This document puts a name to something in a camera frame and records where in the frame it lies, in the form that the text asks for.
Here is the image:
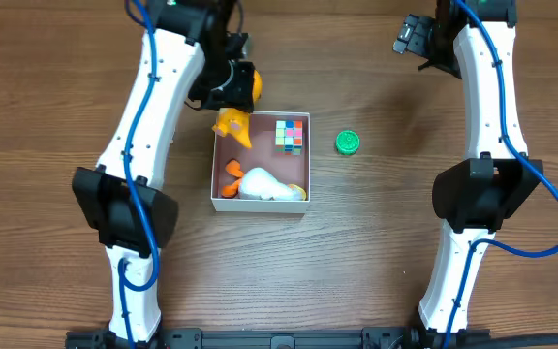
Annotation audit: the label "orange bear figurine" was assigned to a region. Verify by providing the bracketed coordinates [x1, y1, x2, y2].
[211, 69, 264, 149]

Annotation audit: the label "multicolour puzzle cube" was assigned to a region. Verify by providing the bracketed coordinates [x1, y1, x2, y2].
[274, 120, 304, 156]

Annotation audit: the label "white plush duck orange feet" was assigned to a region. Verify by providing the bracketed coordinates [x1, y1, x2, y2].
[221, 159, 307, 201]

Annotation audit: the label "white cardboard box pink interior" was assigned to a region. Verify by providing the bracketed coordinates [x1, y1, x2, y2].
[210, 111, 311, 214]

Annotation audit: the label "green round lid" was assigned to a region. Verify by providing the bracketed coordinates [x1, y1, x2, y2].
[335, 130, 360, 155]

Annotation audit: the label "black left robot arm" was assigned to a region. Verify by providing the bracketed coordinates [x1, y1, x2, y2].
[65, 0, 263, 348]

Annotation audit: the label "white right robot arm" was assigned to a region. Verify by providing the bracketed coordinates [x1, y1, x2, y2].
[393, 0, 543, 337]

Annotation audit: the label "black mounting rail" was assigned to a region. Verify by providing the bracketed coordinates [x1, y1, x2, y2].
[64, 328, 558, 349]

